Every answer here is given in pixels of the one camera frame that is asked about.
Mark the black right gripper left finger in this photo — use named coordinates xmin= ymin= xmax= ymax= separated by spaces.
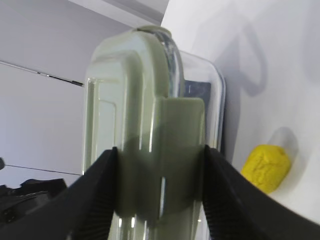
xmin=0 ymin=147 xmax=118 ymax=240

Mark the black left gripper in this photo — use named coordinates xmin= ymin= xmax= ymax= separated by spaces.
xmin=0 ymin=178 xmax=67 ymax=223

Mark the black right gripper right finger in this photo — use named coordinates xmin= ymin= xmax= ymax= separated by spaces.
xmin=202 ymin=146 xmax=320 ymax=240

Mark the yellow lemon toy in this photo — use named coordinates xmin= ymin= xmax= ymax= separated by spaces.
xmin=240 ymin=144 xmax=292 ymax=194

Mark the glass container green lid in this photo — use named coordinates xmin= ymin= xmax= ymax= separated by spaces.
xmin=83 ymin=25 xmax=224 ymax=240

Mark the navy blue lunch bag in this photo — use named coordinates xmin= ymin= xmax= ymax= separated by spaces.
xmin=184 ymin=78 xmax=226 ymax=151

